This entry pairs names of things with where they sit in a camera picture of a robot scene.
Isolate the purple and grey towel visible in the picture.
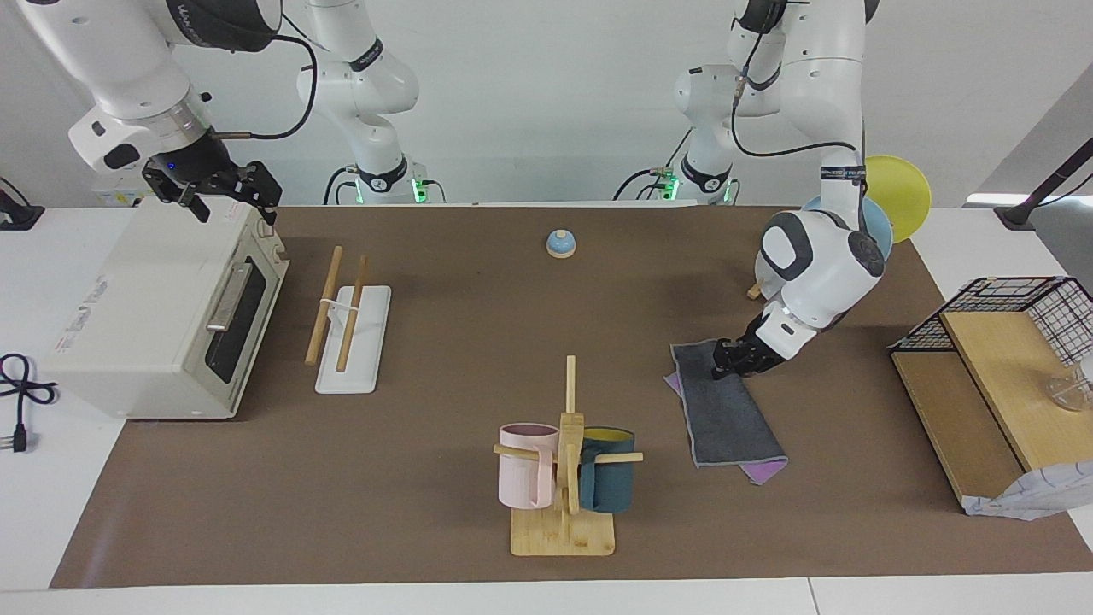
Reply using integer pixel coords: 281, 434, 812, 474
664, 339, 789, 486

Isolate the white wooden-bar towel rack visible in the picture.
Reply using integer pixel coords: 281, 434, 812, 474
305, 245, 392, 395

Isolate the white power box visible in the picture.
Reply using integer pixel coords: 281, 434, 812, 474
92, 182, 153, 207

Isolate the beige toaster oven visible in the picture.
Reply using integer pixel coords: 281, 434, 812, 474
43, 196, 289, 421

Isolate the dark teal mug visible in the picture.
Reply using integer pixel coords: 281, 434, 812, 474
579, 426, 637, 514

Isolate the light blue plate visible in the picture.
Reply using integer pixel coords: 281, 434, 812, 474
801, 195, 894, 261

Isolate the black clamp stand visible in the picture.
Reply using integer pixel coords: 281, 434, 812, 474
0, 178, 45, 231
995, 137, 1093, 230

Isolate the yellow plate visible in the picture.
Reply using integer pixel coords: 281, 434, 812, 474
862, 155, 932, 244

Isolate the pink mug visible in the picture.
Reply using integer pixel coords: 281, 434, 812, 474
499, 423, 560, 510

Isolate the wooden mug tree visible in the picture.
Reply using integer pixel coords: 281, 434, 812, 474
493, 355, 644, 558

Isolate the brown table mat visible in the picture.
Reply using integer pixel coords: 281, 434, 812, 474
49, 203, 1093, 590

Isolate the clear glass vessel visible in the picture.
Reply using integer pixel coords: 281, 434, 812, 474
1046, 354, 1093, 413

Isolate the black base cable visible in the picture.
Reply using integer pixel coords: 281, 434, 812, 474
322, 166, 359, 206
613, 128, 694, 202

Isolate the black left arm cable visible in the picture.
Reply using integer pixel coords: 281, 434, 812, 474
728, 0, 868, 165

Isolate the wooden shelf with wire sides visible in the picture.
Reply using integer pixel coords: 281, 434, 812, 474
888, 276, 1093, 513

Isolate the black power cord with plug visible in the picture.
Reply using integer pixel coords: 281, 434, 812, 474
0, 353, 59, 454

